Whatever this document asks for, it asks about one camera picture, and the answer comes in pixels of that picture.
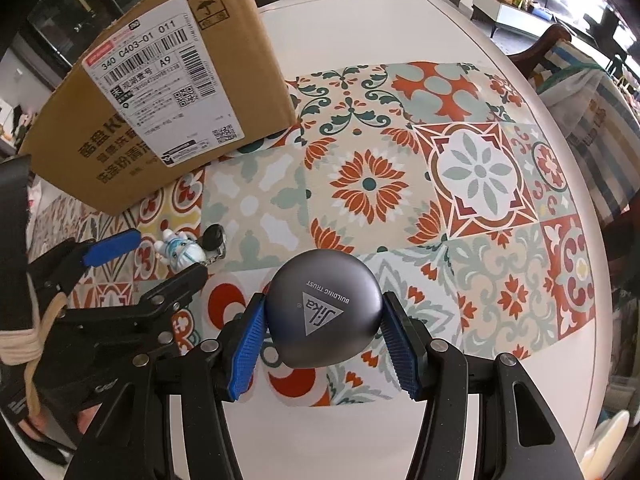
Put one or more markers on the striped cloth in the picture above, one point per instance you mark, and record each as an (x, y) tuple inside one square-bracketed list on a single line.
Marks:
[(595, 125)]

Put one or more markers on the patterned table mat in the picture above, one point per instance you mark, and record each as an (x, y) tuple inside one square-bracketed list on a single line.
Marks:
[(370, 185)]

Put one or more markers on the cardboard box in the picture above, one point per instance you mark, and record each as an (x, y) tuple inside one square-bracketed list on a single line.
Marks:
[(235, 10)]

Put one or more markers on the black car key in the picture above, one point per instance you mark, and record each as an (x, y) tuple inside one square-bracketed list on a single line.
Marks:
[(214, 237)]

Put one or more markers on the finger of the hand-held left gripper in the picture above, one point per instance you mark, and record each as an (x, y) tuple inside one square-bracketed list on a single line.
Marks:
[(125, 325), (110, 249)]

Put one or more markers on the grey round case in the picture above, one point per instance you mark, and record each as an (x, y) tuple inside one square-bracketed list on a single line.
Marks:
[(320, 280)]

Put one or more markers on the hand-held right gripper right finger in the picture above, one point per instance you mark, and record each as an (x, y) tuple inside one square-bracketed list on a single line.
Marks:
[(400, 345)]

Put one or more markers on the dark wooden chair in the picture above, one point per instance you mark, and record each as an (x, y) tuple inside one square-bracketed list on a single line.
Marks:
[(542, 47)]

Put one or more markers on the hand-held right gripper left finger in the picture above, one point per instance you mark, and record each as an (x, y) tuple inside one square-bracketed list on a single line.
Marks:
[(245, 350)]

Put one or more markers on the white stool with yellow ears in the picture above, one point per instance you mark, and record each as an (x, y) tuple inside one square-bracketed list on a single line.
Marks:
[(612, 445)]

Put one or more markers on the white TV cabinet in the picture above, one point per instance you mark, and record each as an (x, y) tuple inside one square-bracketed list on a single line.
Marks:
[(515, 10)]

